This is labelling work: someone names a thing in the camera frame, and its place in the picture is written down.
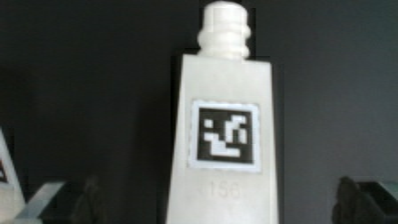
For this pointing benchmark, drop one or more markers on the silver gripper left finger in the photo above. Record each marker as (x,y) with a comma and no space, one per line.
(66,203)

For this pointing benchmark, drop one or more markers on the white stool leg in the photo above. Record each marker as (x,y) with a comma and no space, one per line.
(11,193)
(224,175)

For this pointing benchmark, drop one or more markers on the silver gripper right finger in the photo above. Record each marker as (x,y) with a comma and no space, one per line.
(366,202)

